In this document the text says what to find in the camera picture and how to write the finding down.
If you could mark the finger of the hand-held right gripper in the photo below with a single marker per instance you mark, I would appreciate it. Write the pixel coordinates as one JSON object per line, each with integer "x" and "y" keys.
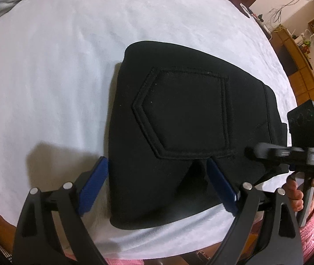
{"x": 267, "y": 151}

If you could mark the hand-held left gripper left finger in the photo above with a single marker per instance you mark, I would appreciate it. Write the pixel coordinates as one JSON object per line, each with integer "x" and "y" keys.
{"x": 93, "y": 183}

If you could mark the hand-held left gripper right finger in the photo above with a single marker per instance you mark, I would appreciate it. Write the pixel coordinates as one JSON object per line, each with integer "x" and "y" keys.
{"x": 221, "y": 181}

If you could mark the black pants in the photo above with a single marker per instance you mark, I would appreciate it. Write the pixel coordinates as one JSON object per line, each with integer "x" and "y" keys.
{"x": 181, "y": 132}

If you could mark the person's right hand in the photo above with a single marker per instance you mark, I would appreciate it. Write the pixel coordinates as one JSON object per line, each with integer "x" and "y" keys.
{"x": 295, "y": 193}

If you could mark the wooden desk cabinet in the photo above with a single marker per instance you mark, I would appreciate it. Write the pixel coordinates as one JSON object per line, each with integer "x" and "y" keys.
{"x": 306, "y": 74}

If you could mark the person's pink clothing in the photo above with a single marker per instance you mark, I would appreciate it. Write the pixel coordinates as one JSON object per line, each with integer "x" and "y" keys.
{"x": 112, "y": 259}

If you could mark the green toy figure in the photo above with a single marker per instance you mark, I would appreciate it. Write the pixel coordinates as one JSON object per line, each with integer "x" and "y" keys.
{"x": 307, "y": 43}

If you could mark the bed with white sheet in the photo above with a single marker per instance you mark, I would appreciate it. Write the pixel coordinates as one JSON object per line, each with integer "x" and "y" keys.
{"x": 49, "y": 88}

